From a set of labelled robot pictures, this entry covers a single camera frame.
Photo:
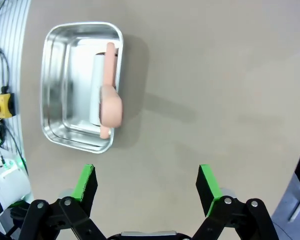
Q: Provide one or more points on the aluminium slotted table frame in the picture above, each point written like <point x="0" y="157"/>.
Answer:
<point x="17" y="37"/>

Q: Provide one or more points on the small steel rectangular container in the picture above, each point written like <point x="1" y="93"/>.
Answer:
<point x="55" y="87"/>

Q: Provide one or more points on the yellow emergency stop button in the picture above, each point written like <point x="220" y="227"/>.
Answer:
<point x="1" y="105"/>

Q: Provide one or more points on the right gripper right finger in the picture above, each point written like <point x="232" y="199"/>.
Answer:
<point x="230" y="217"/>

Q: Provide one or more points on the grey chair leg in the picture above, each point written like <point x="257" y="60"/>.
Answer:
<point x="298" y="207"/>

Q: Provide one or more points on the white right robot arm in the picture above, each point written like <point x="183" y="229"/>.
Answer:
<point x="7" y="185"/>

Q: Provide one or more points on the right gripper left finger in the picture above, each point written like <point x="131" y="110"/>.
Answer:
<point x="75" y="217"/>

